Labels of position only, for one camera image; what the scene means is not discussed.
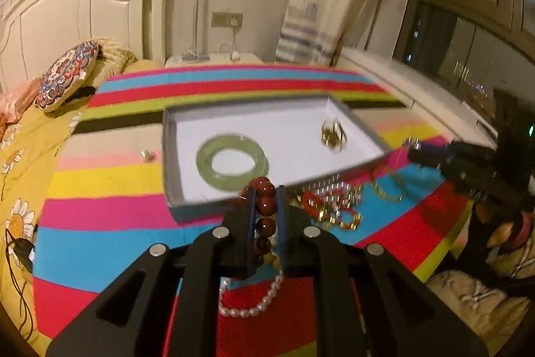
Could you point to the white window ledge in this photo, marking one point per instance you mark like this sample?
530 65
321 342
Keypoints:
418 89

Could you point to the gold brooch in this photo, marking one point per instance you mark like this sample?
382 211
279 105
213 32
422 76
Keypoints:
334 137

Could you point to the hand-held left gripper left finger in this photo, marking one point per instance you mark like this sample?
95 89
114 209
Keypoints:
250 231

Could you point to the white nightstand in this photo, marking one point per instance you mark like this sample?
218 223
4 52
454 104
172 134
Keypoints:
217 60

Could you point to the green jade bangle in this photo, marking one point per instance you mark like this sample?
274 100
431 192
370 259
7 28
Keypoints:
205 164

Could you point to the beige ruffled pillow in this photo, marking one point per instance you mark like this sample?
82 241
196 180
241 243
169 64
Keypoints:
119 56

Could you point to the white wooden headboard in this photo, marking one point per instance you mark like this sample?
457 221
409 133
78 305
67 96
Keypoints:
50 14

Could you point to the yellow daisy quilt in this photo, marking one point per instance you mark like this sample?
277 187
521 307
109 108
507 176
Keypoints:
29 173

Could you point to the pink satin bedding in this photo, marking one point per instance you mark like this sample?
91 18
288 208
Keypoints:
16 102

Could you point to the white charger plug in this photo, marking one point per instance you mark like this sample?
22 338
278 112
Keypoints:
236 21

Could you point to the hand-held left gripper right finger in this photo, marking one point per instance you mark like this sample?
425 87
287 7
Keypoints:
282 231

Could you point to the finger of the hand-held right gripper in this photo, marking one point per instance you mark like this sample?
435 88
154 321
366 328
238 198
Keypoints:
436 149
422 159

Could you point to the white slim stand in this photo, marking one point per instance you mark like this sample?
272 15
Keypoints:
197 14

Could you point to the person's right hand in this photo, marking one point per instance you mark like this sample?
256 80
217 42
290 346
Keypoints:
503 235

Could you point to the grey jewelry box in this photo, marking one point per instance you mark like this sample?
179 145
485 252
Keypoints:
284 118

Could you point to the dark window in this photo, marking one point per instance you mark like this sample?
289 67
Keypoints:
459 26

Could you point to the pearl earring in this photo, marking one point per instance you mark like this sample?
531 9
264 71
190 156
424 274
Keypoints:
146 156

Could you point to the round embroidered pillow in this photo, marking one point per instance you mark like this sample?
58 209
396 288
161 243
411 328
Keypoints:
67 72

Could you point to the wall socket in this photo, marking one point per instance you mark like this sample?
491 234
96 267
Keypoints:
221 19

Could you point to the rainbow striped cloth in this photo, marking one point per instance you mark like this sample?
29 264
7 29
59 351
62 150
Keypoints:
125 194

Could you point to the white pearl strand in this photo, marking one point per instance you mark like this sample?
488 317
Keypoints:
246 313

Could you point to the beige plaid plush clothing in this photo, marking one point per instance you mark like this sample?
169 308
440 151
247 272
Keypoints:
472 298

